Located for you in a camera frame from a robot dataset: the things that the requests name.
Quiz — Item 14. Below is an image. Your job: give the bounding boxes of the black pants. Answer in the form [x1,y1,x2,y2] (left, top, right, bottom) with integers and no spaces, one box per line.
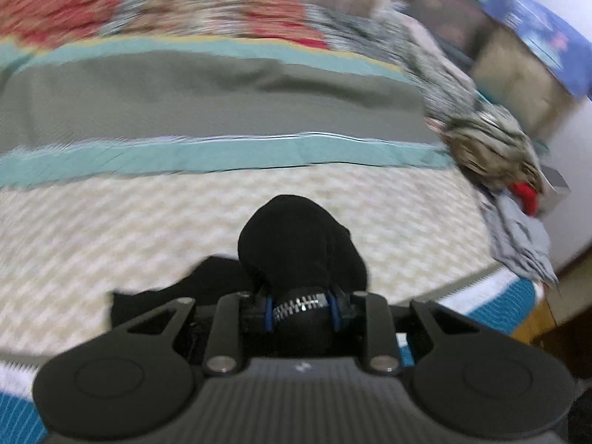
[110,195,368,358]

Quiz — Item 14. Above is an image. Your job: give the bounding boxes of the grey folded garment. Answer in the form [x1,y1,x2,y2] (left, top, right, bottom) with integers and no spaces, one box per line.
[480,189,559,287]

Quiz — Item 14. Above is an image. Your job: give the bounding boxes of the red cloth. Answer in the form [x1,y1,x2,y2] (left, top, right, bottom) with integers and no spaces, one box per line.
[509,181,539,216]

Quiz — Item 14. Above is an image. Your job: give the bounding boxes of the patterned teal beige bedsheet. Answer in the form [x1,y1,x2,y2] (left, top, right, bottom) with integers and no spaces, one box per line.
[1,37,544,443]

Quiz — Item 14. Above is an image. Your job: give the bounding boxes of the olive crumpled clothes pile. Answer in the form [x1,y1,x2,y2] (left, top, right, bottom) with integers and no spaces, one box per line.
[443,101,543,194]

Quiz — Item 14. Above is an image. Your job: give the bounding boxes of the black white floral blanket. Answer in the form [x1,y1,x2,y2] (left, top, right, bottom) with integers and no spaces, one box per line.
[305,4,477,121]

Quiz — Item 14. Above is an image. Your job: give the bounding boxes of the brown cardboard box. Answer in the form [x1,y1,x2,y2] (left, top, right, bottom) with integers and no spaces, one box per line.
[471,26,582,139]

